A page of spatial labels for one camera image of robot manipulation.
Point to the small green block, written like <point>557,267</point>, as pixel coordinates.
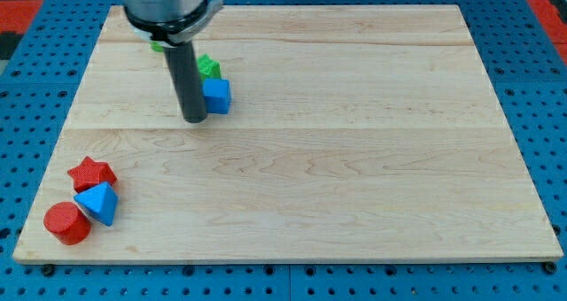
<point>155,46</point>

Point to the blue cube block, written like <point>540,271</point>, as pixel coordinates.
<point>217,95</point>

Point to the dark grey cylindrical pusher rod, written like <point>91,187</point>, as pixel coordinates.
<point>183,68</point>

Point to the red star block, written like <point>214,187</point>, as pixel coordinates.
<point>89,173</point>

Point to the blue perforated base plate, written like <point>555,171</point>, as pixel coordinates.
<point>38,82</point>

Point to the red cylinder block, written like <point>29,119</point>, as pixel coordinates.
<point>67,223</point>

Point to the light wooden board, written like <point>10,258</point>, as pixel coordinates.
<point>356,135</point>

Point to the blue pyramid block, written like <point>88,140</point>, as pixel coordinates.
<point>100,202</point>

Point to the green star block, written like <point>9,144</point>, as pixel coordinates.
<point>208,68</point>

